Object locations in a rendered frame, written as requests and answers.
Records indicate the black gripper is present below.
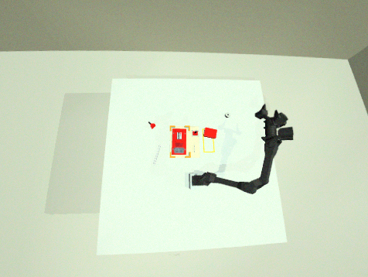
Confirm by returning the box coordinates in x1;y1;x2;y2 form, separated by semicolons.
254;104;287;129

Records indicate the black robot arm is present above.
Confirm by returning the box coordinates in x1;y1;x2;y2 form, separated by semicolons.
192;113;293;194

